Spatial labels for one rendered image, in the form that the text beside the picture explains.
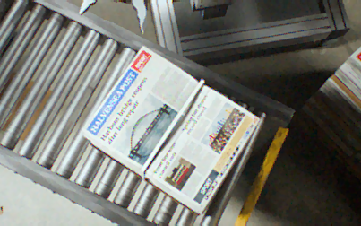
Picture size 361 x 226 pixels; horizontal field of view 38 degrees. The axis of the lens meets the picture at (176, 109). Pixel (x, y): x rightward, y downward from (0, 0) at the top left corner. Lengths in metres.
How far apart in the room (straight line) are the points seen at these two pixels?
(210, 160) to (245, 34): 1.09
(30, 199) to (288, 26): 1.37
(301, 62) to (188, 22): 0.60
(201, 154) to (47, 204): 1.19
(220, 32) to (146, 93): 1.01
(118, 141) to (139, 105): 0.11
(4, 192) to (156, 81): 1.24
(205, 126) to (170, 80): 0.15
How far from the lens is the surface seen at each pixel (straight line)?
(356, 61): 1.76
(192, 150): 1.36
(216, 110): 1.39
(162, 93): 1.40
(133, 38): 1.70
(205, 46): 2.31
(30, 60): 1.71
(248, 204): 1.58
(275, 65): 2.58
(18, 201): 2.45
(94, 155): 1.60
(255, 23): 2.41
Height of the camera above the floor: 2.37
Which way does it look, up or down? 75 degrees down
